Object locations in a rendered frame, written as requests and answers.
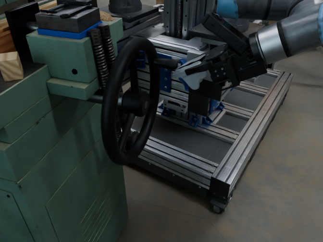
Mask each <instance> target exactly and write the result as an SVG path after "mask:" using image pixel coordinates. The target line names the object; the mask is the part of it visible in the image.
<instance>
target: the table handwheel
mask: <svg viewBox="0 0 323 242"><path fill-rule="evenodd" d="M141 50H142V51H143V52H144V53H145V55H146V57H147V60H148V64H149V73H150V89H149V94H148V93H147V91H142V90H139V87H138V77H137V53H138V52H139V51H141ZM158 58H159V57H158V54H157V51H156V49H155V47H154V45H153V44H152V43H151V42H150V41H149V40H148V39H146V38H144V37H136V38H133V39H131V40H130V41H128V42H127V43H126V44H125V45H124V46H123V47H122V49H121V50H120V52H119V53H118V55H117V56H116V58H115V60H114V62H113V64H112V67H111V70H110V72H109V75H108V78H107V82H106V85H105V89H104V94H103V93H102V89H98V90H97V91H96V92H95V93H94V94H93V95H92V96H91V97H90V98H89V99H88V100H82V99H78V100H82V101H88V102H93V103H98V104H102V107H101V135H102V141H103V145H104V148H105V151H106V153H107V155H108V157H109V158H110V160H111V161H112V162H114V163H115V164H117V165H122V166H123V165H128V164H130V163H132V162H133V161H134V160H135V159H136V158H137V157H138V156H139V155H140V153H141V152H142V150H143V149H144V147H145V145H146V143H147V141H148V139H149V136H150V133H151V131H152V127H153V125H154V121H155V117H156V113H157V108H158V103H159V96H160V85H161V72H160V67H158V66H154V65H153V62H154V59H158ZM128 66H129V69H130V82H131V88H129V89H128V90H126V91H125V92H124V93H123V92H120V90H121V86H122V82H123V79H124V76H125V73H126V70H127V68H128ZM68 98H72V97H68ZM72 99H77V98H72ZM117 107H118V108H122V110H123V112H124V113H125V114H127V117H126V121H125V124H124V127H123V130H122V133H121V136H120V139H119V141H118V142H117V135H116V113H117ZM144 115H145V119H144V122H143V125H142V128H141V130H140V133H139V135H138V137H137V139H136V141H135V142H134V144H133V145H132V147H131V148H130V149H129V150H128V151H127V152H125V153H123V150H124V147H125V144H126V141H127V138H128V135H129V132H130V129H131V127H132V124H133V121H134V119H135V116H138V117H143V116H144Z"/></svg>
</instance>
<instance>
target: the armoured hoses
mask: <svg viewBox="0 0 323 242"><path fill-rule="evenodd" d="M97 27H98V29H97V28H93V29H89V30H88V31H87V35H88V37H90V39H91V43H92V46H93V52H94V55H95V56H94V57H95V61H96V66H97V71H98V76H99V81H100V84H101V85H100V86H101V89H102V93H103V94H104V89H105V85H106V82H107V78H108V75H109V72H110V70H111V67H112V64H113V62H114V60H115V58H116V57H115V52H114V49H113V43H112V38H111V32H110V27H109V23H100V24H98V25H97ZM102 43H103V44H102ZM103 48H104V49H103ZM106 61H107V62H106ZM117 112H118V113H116V135H117V142H118V141H119V139H120V136H121V133H122V131H121V128H122V130H123V127H124V124H125V121H126V117H127V114H125V113H124V112H123V110H122V108H118V107H117ZM120 125H121V126H120ZM138 135H139V132H138V131H134V132H131V130H130V132H129V135H128V138H127V141H126V145H125V147H124V150H123V153H125V152H127V151H128V150H129V149H130V148H131V147H132V145H133V144H134V142H135V141H136V139H137V137H138Z"/></svg>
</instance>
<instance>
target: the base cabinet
mask: <svg viewBox="0 0 323 242"><path fill-rule="evenodd" d="M101 107H102V104H98V103H96V104H95V105H94V106H93V107H92V108H91V109H90V110H89V111H88V112H87V113H86V114H85V115H84V116H83V117H82V118H81V119H80V120H79V121H78V122H77V123H76V124H75V125H74V126H73V127H72V128H71V129H70V130H69V131H68V132H67V133H66V134H65V135H64V136H63V137H62V138H61V139H60V140H59V141H58V142H57V143H56V144H55V145H54V146H53V147H52V148H51V149H50V150H49V151H48V152H47V153H46V154H45V156H44V157H43V158H42V159H41V160H40V161H39V162H38V163H37V164H36V165H35V166H34V167H33V168H32V169H31V170H30V171H29V172H28V173H27V174H26V175H25V176H24V177H22V178H21V179H20V181H18V182H15V181H11V180H8V179H4V178H1V177H0V242H117V241H118V239H119V237H120V235H121V233H122V231H123V229H124V227H125V225H126V223H127V221H128V219H129V217H128V208H127V199H126V191H125V182H124V170H123V166H122V165H117V164H115V163H114V162H112V161H111V160H110V158H109V157H108V155H107V153H106V151H105V148H104V145H103V141H102V135H101Z"/></svg>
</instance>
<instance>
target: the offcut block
mask: <svg viewBox="0 0 323 242"><path fill-rule="evenodd" d="M0 71H1V74H2V76H3V79H4V81H5V82H6V81H12V80H19V79H23V72H24V70H23V67H22V64H21V61H20V58H19V55H18V52H17V51H16V52H8V53H1V54H0Z"/></svg>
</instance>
